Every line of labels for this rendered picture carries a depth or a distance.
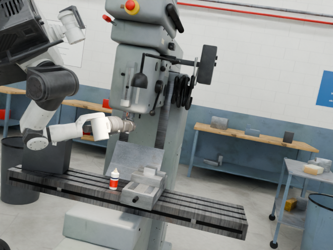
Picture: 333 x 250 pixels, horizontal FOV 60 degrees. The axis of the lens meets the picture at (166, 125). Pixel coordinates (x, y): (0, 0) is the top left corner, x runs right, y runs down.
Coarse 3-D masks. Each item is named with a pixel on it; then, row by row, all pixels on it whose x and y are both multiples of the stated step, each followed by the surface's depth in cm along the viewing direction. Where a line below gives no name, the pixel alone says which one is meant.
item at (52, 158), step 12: (24, 144) 153; (48, 144) 153; (60, 144) 153; (24, 156) 154; (36, 156) 154; (48, 156) 154; (60, 156) 154; (24, 168) 155; (36, 168) 155; (48, 168) 155; (60, 168) 155
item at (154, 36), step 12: (120, 24) 132; (132, 24) 131; (144, 24) 130; (156, 24) 130; (120, 36) 132; (132, 36) 131; (144, 36) 131; (156, 36) 130; (168, 36) 147; (156, 48) 136
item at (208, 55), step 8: (208, 48) 158; (216, 48) 158; (208, 56) 159; (216, 56) 161; (200, 64) 160; (208, 64) 159; (216, 64) 170; (200, 72) 160; (208, 72) 160; (200, 80) 161; (208, 80) 160
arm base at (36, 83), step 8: (32, 72) 92; (40, 72) 97; (72, 72) 102; (32, 80) 92; (40, 80) 90; (32, 88) 93; (40, 88) 91; (48, 88) 91; (32, 96) 94; (40, 96) 92; (48, 96) 93
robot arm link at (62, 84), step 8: (48, 72) 95; (56, 72) 97; (64, 72) 100; (48, 80) 92; (56, 80) 95; (64, 80) 97; (72, 80) 100; (56, 88) 94; (64, 88) 97; (72, 88) 101; (56, 96) 97; (64, 96) 101; (40, 104) 100; (48, 104) 100; (56, 104) 102
